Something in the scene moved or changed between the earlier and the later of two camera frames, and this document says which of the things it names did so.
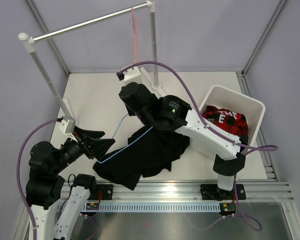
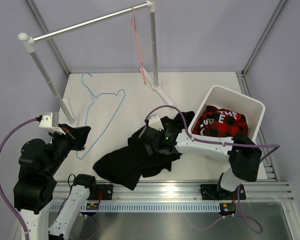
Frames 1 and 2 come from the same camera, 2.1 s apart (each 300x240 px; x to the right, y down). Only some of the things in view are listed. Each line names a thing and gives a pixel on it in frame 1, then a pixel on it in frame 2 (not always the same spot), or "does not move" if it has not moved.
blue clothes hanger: (101, 162) → (93, 96)
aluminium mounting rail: (155, 189) does not move
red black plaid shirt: (234, 123) does not move
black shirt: (151, 151) does not move
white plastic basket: (253, 110) does not move
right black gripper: (129, 112) → (149, 148)
